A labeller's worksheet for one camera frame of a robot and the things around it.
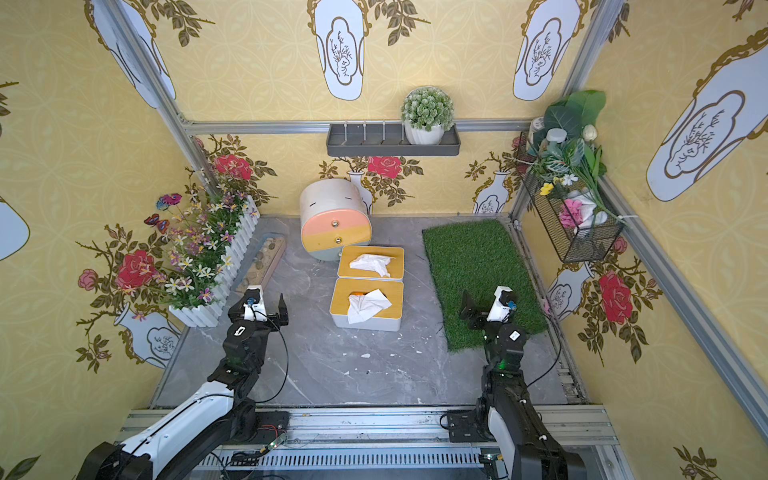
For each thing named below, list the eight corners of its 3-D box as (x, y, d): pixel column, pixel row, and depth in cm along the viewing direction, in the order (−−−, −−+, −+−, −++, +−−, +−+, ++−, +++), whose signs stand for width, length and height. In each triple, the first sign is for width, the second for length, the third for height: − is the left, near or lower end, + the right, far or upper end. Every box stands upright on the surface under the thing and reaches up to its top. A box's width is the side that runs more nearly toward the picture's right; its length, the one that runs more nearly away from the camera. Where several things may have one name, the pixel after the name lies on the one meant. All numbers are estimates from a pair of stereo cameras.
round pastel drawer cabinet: (305, 269, 107) (287, 224, 89) (314, 225, 121) (301, 178, 103) (370, 269, 107) (366, 223, 89) (372, 225, 121) (369, 178, 103)
